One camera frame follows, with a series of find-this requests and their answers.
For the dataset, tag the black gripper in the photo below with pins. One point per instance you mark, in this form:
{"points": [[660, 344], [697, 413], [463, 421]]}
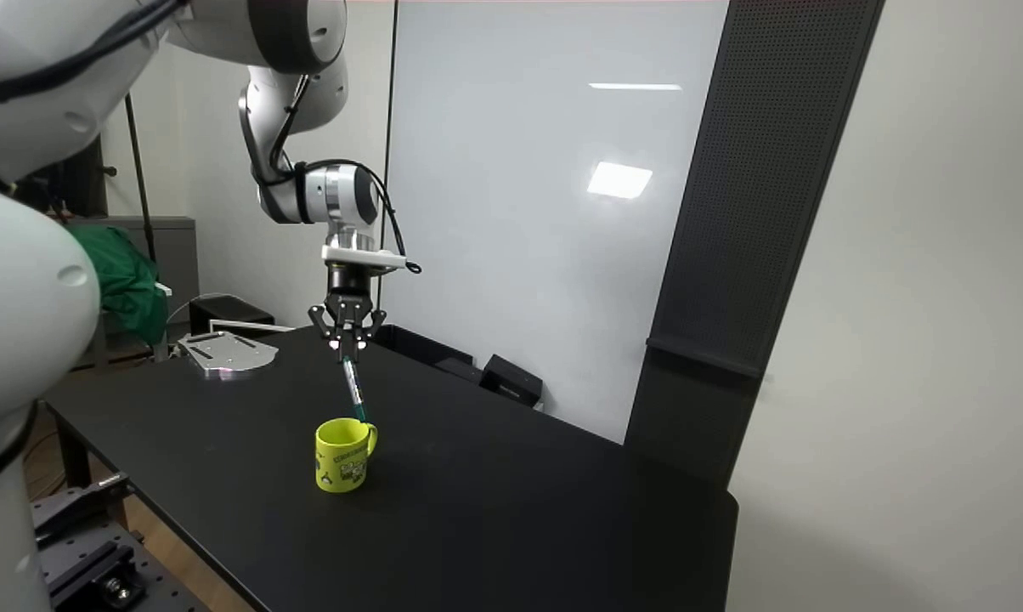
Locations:
{"points": [[347, 299]]}

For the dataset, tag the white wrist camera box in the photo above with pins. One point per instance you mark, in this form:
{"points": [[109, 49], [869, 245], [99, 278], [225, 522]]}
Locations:
{"points": [[369, 260]]}

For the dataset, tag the black perforated breadboard table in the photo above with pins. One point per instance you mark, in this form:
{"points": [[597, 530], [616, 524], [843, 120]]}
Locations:
{"points": [[89, 556]]}

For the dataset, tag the large whiteboard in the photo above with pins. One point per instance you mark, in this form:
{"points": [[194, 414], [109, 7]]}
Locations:
{"points": [[533, 225]]}

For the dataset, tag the black square box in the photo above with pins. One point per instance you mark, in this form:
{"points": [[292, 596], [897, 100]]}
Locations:
{"points": [[228, 310]]}

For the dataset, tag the green marker with colourful label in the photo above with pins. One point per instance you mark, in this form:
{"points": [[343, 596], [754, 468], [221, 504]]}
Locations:
{"points": [[354, 384]]}

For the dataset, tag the green cloth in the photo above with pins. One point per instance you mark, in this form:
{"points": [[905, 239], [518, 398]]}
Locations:
{"points": [[131, 283]]}

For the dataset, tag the small black box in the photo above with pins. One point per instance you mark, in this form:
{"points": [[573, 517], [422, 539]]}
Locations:
{"points": [[513, 381]]}

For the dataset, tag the yellow-green mug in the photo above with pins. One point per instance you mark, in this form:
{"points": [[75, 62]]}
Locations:
{"points": [[343, 459]]}

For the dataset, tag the black tripod stand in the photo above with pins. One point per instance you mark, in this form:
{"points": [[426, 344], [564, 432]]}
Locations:
{"points": [[141, 191]]}

